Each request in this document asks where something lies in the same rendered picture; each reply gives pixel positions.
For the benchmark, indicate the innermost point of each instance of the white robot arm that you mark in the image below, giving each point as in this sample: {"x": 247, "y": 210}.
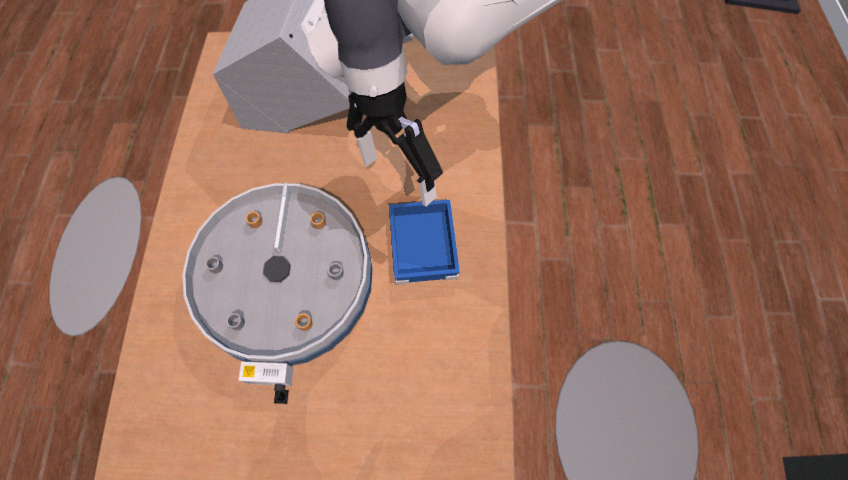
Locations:
{"x": 371, "y": 34}

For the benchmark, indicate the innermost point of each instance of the blue crate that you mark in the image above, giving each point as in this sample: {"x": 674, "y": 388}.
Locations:
{"x": 423, "y": 242}

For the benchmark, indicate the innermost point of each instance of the grey metal bushing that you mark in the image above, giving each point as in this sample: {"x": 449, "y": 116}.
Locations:
{"x": 230, "y": 319}
{"x": 212, "y": 260}
{"x": 339, "y": 275}

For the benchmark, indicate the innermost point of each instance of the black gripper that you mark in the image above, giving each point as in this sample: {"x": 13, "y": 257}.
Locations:
{"x": 388, "y": 110}

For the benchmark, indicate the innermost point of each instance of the bronze bushing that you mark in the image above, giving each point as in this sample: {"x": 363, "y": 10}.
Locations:
{"x": 299, "y": 318}
{"x": 316, "y": 216}
{"x": 252, "y": 215}

